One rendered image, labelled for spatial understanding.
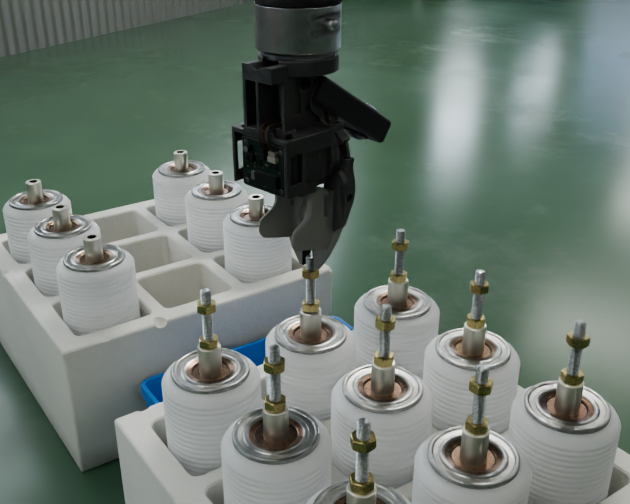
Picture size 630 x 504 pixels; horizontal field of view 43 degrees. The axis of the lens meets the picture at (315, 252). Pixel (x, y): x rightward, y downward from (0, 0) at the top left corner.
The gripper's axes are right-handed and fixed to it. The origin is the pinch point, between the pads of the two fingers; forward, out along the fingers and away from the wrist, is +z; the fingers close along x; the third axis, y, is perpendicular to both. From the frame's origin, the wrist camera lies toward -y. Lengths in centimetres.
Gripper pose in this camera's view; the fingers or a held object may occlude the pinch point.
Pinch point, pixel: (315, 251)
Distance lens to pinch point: 79.7
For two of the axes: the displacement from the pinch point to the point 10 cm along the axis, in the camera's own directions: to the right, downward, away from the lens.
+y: -6.9, 3.1, -6.5
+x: 7.2, 3.0, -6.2
